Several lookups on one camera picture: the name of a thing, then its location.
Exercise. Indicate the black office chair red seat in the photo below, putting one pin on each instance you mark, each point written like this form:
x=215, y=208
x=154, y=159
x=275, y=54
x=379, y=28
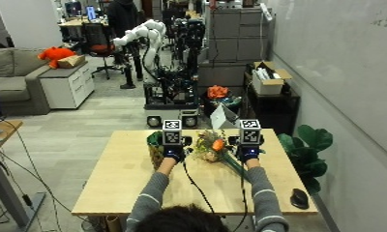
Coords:
x=98, y=38

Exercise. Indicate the white marker cube, left glove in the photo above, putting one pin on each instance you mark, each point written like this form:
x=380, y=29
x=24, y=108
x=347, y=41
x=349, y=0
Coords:
x=172, y=132

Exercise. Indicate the small brown cardboard box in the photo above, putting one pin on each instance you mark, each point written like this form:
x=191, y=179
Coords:
x=71, y=61

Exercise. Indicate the person's left hand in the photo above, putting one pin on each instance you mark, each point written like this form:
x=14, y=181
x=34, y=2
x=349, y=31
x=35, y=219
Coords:
x=174, y=153

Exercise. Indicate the orange artificial flowers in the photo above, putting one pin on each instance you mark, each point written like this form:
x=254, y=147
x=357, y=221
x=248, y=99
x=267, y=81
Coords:
x=218, y=92

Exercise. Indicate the white paper bag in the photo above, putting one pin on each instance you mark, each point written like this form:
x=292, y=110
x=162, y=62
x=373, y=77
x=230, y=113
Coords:
x=222, y=118

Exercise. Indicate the white marker cube, glove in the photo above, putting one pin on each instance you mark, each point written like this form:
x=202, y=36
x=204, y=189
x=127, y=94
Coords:
x=172, y=132
x=250, y=132

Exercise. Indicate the green leafy potted plant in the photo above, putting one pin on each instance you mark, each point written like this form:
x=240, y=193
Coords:
x=307, y=151

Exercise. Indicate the brown cardboard tube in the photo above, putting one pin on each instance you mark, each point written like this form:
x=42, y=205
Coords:
x=112, y=224

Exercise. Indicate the white drawer cabinet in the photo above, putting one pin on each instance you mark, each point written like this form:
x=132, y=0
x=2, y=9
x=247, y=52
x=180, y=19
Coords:
x=67, y=87

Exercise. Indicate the flower bouquet with orange bloom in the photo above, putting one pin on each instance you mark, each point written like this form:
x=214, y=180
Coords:
x=211, y=147

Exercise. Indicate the black side shelf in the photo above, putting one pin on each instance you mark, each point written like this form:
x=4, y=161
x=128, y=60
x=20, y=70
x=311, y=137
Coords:
x=272, y=109

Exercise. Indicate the wall whiteboard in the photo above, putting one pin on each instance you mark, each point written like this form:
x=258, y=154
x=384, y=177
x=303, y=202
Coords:
x=343, y=64

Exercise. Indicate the black computer mouse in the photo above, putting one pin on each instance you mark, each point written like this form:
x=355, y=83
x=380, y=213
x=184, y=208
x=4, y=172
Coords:
x=299, y=198

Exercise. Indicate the black robot cart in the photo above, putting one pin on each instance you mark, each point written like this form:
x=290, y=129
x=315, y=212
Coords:
x=176, y=90

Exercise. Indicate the open white cardboard box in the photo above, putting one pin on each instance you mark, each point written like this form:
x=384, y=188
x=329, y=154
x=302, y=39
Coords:
x=268, y=82

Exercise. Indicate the white marker cube, right glove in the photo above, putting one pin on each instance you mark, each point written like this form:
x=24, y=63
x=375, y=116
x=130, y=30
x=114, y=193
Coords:
x=250, y=132

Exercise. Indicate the green woven vase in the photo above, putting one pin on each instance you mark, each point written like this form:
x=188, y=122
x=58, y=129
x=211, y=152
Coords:
x=155, y=146

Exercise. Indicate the grey sofa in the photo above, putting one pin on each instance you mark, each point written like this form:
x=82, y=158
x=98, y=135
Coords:
x=12, y=80

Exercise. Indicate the grey filing cabinets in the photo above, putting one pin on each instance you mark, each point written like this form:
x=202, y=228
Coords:
x=239, y=35

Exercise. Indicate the person's right hand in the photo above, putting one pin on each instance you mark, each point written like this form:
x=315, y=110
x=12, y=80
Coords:
x=248, y=152

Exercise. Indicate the orange plush toy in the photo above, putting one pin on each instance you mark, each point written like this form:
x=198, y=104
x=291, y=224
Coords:
x=54, y=54

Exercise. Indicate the wooden desk with grey leg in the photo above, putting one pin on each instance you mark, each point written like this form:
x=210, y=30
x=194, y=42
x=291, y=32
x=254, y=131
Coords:
x=4, y=129

